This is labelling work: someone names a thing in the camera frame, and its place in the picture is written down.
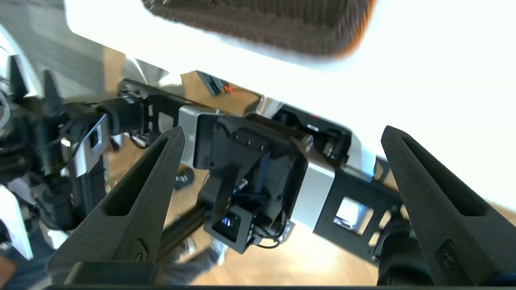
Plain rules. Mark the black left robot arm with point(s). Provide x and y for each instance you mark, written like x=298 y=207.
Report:
x=121 y=114

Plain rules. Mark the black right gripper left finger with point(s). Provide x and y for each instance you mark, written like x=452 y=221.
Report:
x=129 y=229

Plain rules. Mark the dark brown wicker basket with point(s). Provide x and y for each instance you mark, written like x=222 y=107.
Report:
x=266 y=20

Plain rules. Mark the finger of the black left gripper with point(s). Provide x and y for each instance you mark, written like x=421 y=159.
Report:
x=51 y=90
x=18 y=78

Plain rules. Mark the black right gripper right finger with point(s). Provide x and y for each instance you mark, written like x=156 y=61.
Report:
x=447 y=225

